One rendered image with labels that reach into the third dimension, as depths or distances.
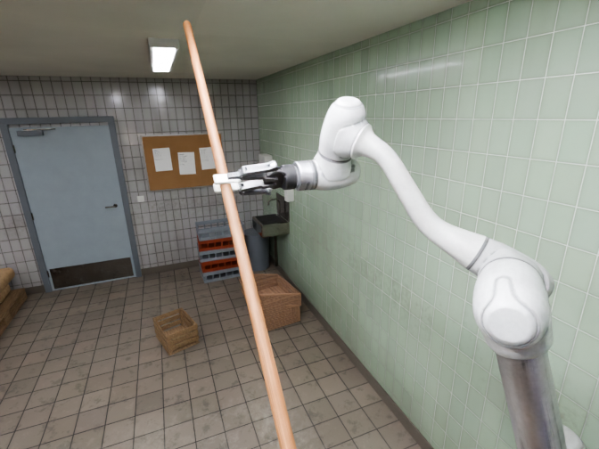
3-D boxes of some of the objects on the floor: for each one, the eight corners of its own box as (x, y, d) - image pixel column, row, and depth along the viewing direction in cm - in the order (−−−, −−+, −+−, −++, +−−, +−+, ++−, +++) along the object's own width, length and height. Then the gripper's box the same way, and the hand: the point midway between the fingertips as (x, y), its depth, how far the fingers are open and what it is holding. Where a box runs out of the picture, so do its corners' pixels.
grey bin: (274, 269, 496) (272, 233, 479) (248, 273, 482) (245, 237, 465) (266, 259, 529) (264, 225, 512) (242, 264, 516) (239, 229, 499)
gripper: (304, 167, 94) (217, 175, 86) (292, 202, 107) (216, 211, 99) (296, 148, 98) (211, 153, 90) (285, 183, 111) (211, 191, 103)
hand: (225, 183), depth 96 cm, fingers closed on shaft, 3 cm apart
